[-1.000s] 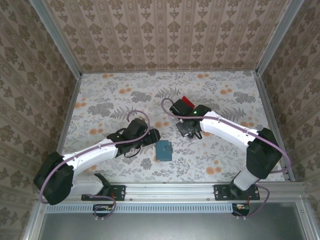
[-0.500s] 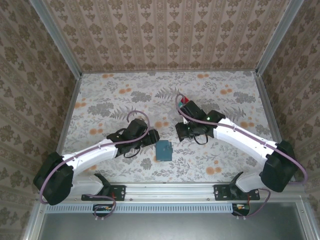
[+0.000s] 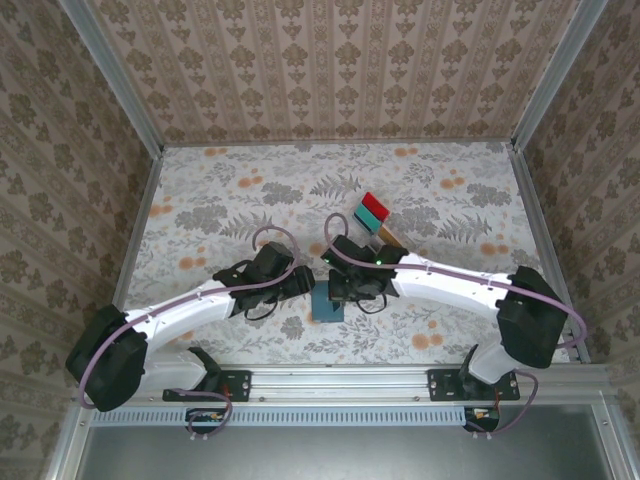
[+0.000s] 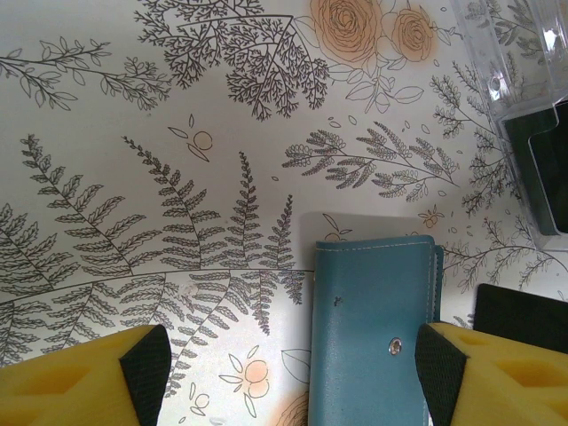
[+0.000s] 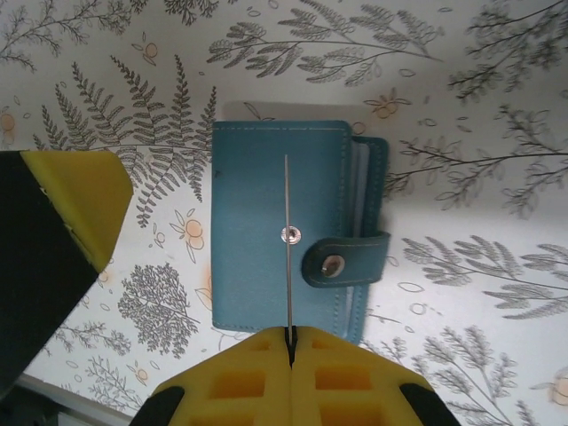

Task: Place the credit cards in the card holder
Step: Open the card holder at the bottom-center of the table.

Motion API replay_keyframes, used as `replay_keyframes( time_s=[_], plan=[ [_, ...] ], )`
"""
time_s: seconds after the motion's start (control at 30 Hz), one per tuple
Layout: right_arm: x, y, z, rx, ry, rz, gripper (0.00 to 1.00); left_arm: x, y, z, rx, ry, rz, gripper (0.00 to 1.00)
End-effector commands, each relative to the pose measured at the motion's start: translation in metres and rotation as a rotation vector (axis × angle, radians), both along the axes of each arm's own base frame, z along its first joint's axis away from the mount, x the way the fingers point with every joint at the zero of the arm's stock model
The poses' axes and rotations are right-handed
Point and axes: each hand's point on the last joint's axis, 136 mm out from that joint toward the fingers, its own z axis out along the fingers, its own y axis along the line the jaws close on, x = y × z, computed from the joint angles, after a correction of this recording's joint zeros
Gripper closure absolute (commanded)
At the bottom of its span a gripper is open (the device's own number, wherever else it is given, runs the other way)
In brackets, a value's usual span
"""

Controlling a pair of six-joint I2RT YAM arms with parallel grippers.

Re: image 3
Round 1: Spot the clear acrylic card stand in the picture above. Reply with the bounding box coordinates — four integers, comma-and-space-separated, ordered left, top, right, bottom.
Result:
351, 191, 409, 250

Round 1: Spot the blue card holder wallet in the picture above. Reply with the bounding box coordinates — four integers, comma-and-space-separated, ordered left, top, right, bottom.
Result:
309, 281, 347, 325

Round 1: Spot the gold credit card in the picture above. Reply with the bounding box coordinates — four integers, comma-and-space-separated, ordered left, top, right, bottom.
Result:
375, 223, 408, 248

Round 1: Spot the teal credit card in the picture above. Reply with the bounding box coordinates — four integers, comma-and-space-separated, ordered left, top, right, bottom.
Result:
352, 203, 384, 236

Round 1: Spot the left black connector box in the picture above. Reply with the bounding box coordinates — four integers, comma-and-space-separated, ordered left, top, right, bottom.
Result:
185, 407, 227, 435

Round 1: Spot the black connector box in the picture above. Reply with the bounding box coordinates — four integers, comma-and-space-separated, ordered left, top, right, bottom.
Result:
463, 405, 501, 434
185, 407, 227, 435

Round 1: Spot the grey metal panel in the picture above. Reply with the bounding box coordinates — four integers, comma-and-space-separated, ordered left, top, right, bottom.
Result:
44, 399, 640, 480

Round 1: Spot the right black connector box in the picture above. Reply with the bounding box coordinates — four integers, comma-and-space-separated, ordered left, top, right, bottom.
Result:
463, 405, 501, 434

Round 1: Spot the left gripper black cable loop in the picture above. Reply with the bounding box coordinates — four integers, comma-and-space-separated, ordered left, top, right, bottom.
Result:
243, 298, 277, 322

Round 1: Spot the gripper black cable loop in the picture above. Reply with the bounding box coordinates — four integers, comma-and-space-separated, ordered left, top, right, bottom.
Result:
243, 298, 277, 322
357, 293, 389, 315

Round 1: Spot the right gripper black cable loop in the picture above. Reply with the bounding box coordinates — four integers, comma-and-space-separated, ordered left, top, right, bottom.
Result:
357, 293, 389, 315

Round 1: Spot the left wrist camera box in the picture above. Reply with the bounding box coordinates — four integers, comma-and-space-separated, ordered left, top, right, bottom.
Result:
251, 241, 296, 282

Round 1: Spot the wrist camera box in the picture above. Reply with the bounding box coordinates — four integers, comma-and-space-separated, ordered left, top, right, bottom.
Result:
251, 241, 296, 282
327, 234, 377, 270

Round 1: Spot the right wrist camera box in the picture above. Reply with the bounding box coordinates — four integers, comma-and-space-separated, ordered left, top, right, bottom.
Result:
327, 234, 377, 270

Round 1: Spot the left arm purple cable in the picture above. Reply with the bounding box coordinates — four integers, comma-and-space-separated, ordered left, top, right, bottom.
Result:
79, 225, 300, 444

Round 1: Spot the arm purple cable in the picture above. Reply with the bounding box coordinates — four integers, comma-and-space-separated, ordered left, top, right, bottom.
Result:
79, 225, 300, 444
323, 213, 589, 441

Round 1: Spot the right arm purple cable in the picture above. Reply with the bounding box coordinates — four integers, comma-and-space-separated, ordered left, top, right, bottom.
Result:
323, 213, 589, 441

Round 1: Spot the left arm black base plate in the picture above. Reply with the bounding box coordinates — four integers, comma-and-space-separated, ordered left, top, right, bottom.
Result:
162, 368, 252, 404

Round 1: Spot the aluminium front rail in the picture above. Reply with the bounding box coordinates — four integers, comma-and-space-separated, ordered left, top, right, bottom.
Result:
74, 363, 619, 405

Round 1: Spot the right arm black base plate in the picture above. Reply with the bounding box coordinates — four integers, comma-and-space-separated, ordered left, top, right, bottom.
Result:
427, 368, 521, 403

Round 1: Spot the grey slotted cable duct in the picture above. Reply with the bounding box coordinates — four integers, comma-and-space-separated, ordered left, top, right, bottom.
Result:
92, 405, 469, 427

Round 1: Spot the aluminium back rail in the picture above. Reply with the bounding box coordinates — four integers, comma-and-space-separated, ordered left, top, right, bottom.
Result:
162, 139, 515, 149

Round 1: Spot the left aluminium side rail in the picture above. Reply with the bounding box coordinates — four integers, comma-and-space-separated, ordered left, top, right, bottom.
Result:
117, 148, 166, 311

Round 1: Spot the aluminium side rail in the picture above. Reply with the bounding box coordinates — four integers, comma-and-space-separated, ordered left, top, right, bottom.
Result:
117, 148, 166, 311
509, 144, 594, 364

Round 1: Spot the right aluminium side rail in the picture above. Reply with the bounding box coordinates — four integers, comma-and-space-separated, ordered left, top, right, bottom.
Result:
509, 144, 594, 364

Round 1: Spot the left aluminium corner post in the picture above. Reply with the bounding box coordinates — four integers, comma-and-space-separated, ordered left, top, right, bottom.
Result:
58, 0, 166, 154

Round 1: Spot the aluminium corner post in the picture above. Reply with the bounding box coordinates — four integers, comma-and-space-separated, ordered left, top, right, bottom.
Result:
58, 0, 166, 154
510, 0, 612, 150

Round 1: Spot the right aluminium corner post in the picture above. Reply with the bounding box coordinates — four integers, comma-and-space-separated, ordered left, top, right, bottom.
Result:
510, 0, 612, 150

